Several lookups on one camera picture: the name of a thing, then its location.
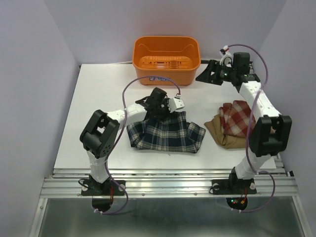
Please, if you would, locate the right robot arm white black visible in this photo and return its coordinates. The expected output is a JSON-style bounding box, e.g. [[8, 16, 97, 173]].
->
[[196, 50, 292, 196]]

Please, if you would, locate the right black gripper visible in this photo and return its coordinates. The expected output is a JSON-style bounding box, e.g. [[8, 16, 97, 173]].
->
[[194, 60, 236, 85]]

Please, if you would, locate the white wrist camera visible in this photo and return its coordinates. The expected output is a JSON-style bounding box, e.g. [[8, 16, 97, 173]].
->
[[219, 45, 233, 67], [168, 97, 185, 113]]

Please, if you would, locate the tan folded skirt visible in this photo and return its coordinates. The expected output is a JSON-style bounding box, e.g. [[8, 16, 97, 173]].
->
[[204, 115, 246, 150]]

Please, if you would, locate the aluminium rail frame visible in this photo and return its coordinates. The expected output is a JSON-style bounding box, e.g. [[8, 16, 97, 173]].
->
[[29, 61, 307, 237]]

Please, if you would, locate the navy plaid skirt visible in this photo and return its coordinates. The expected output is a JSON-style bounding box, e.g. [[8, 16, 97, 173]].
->
[[126, 111, 206, 154]]

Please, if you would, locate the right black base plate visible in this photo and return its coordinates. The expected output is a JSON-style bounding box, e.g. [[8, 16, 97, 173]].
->
[[210, 179, 257, 196]]

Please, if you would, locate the red plaid skirt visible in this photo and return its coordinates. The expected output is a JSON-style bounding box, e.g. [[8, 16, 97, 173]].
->
[[219, 100, 251, 138]]

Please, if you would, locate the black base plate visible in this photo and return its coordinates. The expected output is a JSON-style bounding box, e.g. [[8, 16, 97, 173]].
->
[[210, 179, 257, 196], [78, 179, 124, 197]]

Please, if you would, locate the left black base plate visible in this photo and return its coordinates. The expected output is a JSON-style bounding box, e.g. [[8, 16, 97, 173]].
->
[[78, 179, 124, 197]]

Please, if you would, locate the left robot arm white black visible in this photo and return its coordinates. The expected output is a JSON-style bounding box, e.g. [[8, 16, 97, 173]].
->
[[79, 87, 170, 195]]

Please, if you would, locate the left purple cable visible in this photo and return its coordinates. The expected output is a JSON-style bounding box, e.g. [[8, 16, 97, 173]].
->
[[92, 75, 182, 215]]

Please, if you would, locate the orange plastic basket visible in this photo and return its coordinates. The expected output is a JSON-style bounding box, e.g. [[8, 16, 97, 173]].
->
[[132, 36, 201, 86]]

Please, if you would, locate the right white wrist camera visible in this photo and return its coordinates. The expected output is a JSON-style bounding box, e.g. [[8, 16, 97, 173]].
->
[[219, 45, 233, 67]]

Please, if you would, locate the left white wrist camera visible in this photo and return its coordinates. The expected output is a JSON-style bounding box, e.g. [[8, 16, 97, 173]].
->
[[168, 97, 185, 113]]

